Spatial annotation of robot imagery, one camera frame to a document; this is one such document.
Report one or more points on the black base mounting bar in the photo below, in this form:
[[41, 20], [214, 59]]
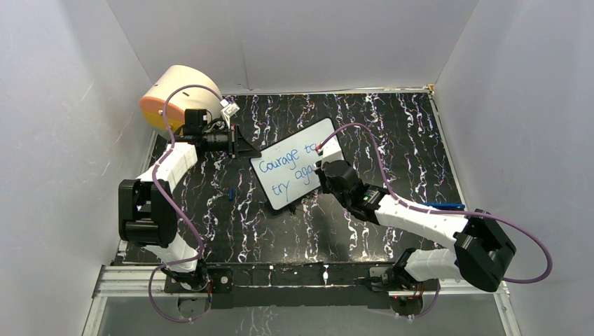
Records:
[[373, 285]]

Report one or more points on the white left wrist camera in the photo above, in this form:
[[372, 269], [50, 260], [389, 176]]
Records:
[[228, 110]]

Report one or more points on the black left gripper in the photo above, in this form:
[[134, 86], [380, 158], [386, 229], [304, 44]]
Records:
[[241, 148]]

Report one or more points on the small black-framed whiteboard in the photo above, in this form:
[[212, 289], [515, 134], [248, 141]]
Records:
[[286, 169]]

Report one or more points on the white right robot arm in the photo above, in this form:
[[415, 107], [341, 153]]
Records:
[[473, 247]]

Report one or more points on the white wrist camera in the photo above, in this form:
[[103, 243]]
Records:
[[330, 151], [228, 110]]

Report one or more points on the beige and orange cylinder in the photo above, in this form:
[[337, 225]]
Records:
[[174, 78]]

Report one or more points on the aluminium frame rail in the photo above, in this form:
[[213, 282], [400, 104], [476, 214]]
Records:
[[133, 281]]

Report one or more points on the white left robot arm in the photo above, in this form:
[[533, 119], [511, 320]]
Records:
[[148, 216]]

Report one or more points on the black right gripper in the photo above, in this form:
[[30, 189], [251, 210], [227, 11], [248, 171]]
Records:
[[319, 171]]

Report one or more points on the blue whiteboard eraser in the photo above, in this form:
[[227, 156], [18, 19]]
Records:
[[446, 206]]

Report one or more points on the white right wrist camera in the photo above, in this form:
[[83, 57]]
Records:
[[330, 151]]

